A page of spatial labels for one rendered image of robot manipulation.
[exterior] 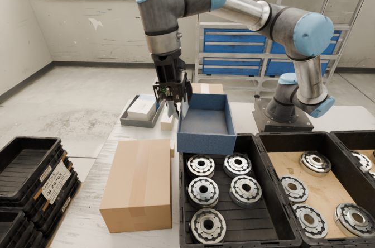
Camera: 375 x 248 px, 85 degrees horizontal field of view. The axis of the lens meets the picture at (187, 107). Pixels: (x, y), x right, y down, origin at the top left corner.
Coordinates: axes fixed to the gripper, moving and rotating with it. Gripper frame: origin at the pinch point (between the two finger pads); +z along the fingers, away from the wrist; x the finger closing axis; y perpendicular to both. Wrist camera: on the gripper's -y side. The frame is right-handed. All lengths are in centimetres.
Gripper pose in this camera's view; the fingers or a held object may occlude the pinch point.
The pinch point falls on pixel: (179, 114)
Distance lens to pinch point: 60.2
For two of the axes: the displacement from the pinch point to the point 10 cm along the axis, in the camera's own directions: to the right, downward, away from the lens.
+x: 9.9, -0.6, -1.5
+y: -0.9, 5.7, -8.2
